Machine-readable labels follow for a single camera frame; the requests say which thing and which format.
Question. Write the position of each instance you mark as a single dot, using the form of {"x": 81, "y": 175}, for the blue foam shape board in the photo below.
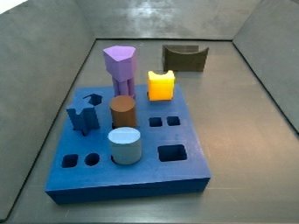
{"x": 111, "y": 164}

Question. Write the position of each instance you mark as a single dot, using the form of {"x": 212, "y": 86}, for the brown cylinder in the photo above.
{"x": 123, "y": 111}

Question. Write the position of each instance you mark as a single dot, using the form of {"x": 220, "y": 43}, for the yellow notched block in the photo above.
{"x": 160, "y": 86}

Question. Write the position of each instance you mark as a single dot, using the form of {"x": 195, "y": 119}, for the light blue cylinder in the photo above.
{"x": 125, "y": 145}

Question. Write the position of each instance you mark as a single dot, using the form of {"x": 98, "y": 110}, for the blue star block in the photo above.
{"x": 82, "y": 115}

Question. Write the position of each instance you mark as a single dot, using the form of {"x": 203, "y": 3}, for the black curved cradle stand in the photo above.
{"x": 184, "y": 58}

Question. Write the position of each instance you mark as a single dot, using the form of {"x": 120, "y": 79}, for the purple pentagon block with legs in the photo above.
{"x": 120, "y": 63}

